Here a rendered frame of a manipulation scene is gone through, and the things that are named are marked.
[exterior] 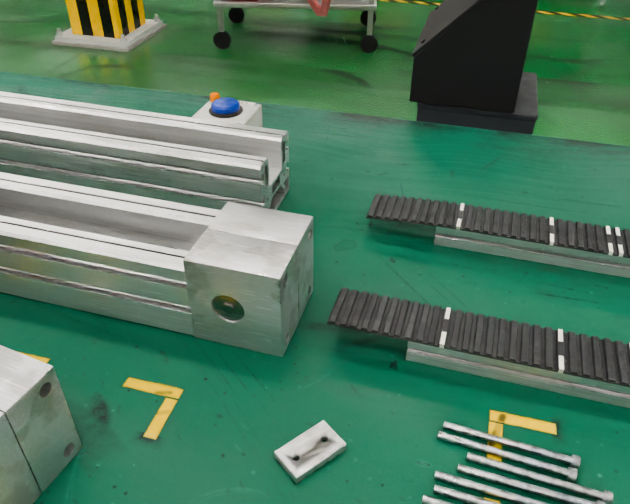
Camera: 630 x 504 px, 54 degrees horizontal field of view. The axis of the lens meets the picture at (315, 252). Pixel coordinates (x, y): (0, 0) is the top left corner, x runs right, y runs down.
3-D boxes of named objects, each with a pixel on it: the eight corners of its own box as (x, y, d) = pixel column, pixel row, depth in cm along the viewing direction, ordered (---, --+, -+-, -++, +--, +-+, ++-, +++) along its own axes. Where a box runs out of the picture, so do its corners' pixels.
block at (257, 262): (319, 277, 67) (320, 203, 61) (282, 357, 57) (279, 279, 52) (242, 262, 69) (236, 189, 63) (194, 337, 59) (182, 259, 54)
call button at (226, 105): (244, 111, 88) (243, 97, 87) (234, 122, 85) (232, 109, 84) (219, 107, 89) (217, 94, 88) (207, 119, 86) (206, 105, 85)
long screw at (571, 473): (575, 473, 48) (578, 466, 47) (574, 484, 47) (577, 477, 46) (439, 433, 51) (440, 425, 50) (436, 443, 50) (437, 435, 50)
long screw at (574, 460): (578, 461, 49) (581, 453, 48) (578, 472, 48) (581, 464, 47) (444, 423, 52) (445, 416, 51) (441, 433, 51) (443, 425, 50)
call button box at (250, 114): (264, 141, 93) (262, 101, 89) (240, 171, 85) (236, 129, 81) (215, 134, 94) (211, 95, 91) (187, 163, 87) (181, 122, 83)
